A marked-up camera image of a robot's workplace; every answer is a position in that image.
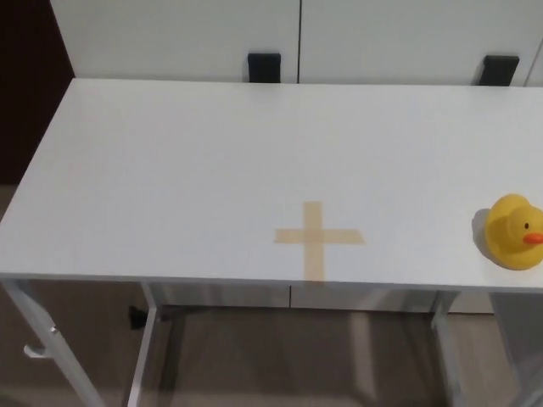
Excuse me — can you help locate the white metal desk leg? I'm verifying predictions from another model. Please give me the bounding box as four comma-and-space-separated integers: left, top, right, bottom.
0, 279, 106, 407
126, 282, 167, 407
429, 289, 458, 338

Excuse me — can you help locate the yellow rubber duck toy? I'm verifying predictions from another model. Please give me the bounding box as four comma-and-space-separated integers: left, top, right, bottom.
484, 193, 543, 270

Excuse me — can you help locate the white hook on leg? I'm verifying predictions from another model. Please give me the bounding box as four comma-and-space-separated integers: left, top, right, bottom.
22, 342, 48, 362

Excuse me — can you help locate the black bracket block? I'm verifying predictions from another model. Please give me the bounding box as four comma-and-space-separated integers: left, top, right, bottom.
480, 53, 521, 88
247, 52, 283, 84

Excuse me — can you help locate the beige tape cross mark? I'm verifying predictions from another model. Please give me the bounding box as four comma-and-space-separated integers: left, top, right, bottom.
272, 200, 367, 282

